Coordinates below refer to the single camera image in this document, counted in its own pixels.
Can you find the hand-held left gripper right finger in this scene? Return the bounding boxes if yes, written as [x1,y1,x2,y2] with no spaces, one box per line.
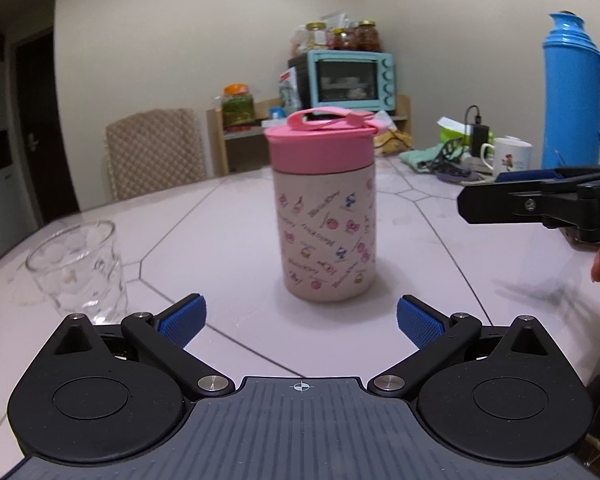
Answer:
[370,296,553,402]

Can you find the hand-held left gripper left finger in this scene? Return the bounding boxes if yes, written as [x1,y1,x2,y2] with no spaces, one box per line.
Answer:
[50,294,235,401]

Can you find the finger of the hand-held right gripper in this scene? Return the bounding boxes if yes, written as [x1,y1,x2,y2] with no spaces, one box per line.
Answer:
[457,172,600,244]
[495,167,600,184]

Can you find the cream printed bottle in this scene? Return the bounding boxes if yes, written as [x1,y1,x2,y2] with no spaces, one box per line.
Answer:
[272,159,379,304]

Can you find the pink bottle cap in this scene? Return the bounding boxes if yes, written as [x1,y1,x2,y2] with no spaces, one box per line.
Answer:
[264,107,382,172]

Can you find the white printed mug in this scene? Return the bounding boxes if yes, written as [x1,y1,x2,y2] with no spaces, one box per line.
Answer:
[480,136,534,177]

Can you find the green tissue box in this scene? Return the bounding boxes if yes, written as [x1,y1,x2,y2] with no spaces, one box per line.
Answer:
[437,116,496,147]

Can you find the blue thermos jug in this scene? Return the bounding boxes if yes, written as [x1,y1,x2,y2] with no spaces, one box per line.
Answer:
[540,10,600,171]

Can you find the green cloth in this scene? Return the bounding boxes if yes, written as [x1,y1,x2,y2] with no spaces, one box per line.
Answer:
[398,144,462,174]

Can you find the clear drinking glass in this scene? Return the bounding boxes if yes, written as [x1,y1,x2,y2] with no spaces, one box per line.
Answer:
[26,220,129,327]

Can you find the yellow bag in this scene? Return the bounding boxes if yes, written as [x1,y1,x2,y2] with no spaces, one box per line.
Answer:
[374,129,414,157]

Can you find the beige quilted chair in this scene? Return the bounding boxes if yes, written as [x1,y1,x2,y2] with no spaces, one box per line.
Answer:
[103,108,209,202]

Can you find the wooden shelf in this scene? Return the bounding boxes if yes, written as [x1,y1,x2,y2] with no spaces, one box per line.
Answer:
[206,94,412,177]

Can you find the teal toaster oven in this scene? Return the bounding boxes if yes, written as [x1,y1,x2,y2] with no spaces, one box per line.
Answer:
[287,50,397,114]

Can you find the tall jar with red contents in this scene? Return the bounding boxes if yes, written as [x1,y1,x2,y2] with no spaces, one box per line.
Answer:
[355,20,381,53]

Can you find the orange-lidded jar with green contents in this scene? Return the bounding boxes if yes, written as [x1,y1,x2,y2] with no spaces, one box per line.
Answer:
[221,83,256,129]

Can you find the small jar with red contents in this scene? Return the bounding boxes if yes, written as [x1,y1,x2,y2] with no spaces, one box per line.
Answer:
[330,27,358,52]

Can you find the dark door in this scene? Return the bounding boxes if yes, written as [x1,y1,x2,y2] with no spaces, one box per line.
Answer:
[9,26,81,228]

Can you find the white printed packet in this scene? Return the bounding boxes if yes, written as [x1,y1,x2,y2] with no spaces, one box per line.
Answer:
[278,70,304,112]

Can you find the glass jar with pale contents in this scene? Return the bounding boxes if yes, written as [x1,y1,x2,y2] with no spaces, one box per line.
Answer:
[305,21,330,51]

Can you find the clear plastic bag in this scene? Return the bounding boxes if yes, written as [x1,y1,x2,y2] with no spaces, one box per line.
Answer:
[289,25,311,59]

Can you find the black charger with cable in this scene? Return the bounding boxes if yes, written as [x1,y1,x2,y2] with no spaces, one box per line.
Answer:
[462,105,492,159]

